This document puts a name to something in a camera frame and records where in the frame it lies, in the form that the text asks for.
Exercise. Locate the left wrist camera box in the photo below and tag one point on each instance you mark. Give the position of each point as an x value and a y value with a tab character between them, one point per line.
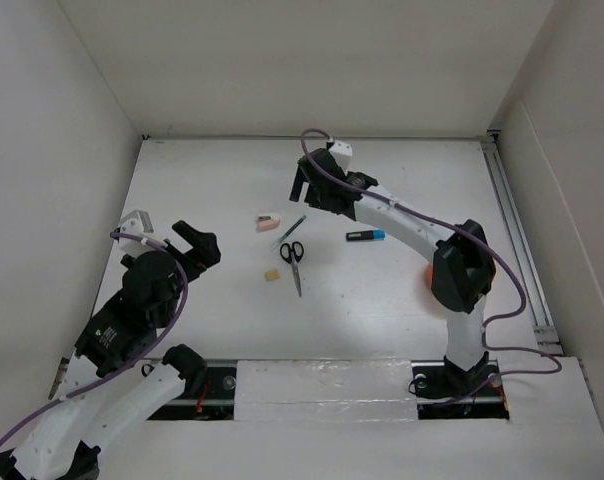
130	229

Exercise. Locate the blue black highlighter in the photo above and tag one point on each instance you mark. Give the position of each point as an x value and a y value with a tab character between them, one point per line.
366	235

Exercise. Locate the yellow eraser block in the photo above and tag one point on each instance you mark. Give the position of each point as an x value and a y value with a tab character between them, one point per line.
272	275

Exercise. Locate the pink white stapler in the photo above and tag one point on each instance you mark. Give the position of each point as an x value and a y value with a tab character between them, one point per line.
267	221

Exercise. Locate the black front mounting rail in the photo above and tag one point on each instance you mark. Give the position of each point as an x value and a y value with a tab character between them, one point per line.
296	391

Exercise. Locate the orange round organizer container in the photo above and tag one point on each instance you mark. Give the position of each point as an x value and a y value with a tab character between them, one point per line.
428	276

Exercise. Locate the green pen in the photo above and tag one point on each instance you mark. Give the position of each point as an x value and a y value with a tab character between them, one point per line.
281	239

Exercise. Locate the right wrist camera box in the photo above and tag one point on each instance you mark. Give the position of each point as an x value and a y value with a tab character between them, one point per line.
341	152

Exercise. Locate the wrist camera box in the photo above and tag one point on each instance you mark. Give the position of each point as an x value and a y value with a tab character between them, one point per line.
130	229
341	152

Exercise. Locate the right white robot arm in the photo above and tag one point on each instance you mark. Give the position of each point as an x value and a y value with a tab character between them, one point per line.
461	272

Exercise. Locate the black handled scissors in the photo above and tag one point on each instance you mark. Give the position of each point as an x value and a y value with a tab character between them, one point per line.
292	253

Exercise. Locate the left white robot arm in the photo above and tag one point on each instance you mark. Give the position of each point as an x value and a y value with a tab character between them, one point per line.
65	438

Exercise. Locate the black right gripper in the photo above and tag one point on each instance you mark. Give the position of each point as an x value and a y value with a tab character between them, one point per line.
297	186

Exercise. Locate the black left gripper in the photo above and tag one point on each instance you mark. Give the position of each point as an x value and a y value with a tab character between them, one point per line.
205	244

